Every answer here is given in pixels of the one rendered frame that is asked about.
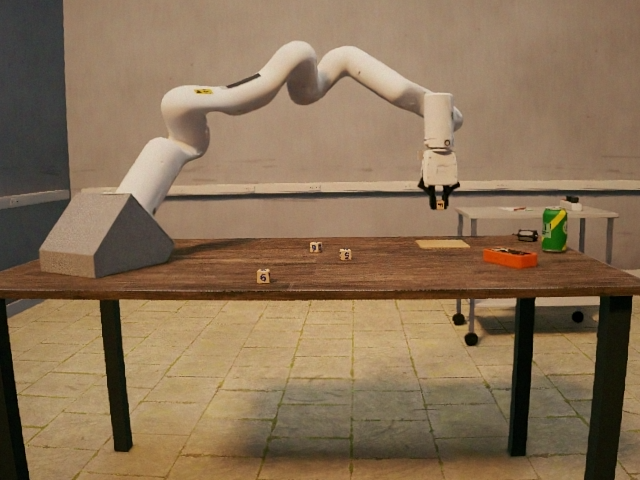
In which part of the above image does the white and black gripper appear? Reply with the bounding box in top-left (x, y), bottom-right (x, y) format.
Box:
top-left (417, 149), bottom-right (460, 210)

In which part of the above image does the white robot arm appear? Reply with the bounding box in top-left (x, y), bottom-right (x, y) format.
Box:
top-left (115, 41), bottom-right (463, 221)

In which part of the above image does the green and yellow drink can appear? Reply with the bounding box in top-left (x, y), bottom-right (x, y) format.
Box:
top-left (542, 206), bottom-right (568, 254)

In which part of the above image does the beige square mat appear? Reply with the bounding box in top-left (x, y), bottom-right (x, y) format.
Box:
top-left (415, 240), bottom-right (470, 249)

